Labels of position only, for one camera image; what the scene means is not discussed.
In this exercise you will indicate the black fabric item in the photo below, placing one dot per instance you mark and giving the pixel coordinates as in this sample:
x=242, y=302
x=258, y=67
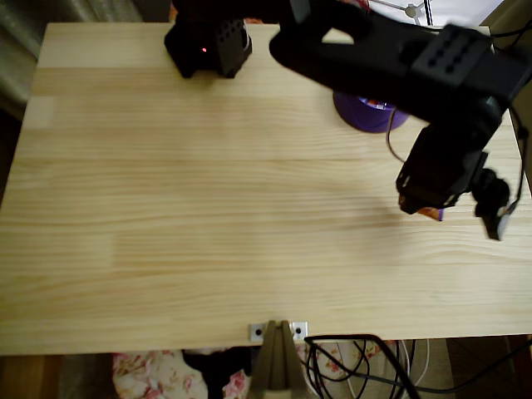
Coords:
x=216, y=370

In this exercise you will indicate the olive camera stand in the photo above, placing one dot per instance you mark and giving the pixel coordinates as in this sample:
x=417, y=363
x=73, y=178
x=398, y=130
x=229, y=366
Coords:
x=276, y=365

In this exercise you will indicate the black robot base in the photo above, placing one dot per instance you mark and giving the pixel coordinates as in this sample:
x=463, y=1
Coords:
x=208, y=45

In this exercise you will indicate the purple plastic bowl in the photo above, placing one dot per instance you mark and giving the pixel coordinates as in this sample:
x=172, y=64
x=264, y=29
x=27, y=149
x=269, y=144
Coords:
x=365, y=118

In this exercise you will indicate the white metal stand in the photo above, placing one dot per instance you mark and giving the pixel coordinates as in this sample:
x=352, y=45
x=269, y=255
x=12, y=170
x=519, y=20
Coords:
x=409, y=9

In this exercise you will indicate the silver metal bracket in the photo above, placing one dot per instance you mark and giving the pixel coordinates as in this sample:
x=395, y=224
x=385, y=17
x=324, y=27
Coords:
x=255, y=331

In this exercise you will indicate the floral pink cloth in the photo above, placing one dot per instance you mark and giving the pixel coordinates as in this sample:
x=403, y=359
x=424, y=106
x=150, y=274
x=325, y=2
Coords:
x=154, y=374

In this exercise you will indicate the grey curtain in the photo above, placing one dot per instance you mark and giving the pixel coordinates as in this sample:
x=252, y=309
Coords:
x=25, y=50

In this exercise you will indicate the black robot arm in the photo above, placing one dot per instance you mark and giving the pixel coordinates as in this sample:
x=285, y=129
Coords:
x=374, y=54

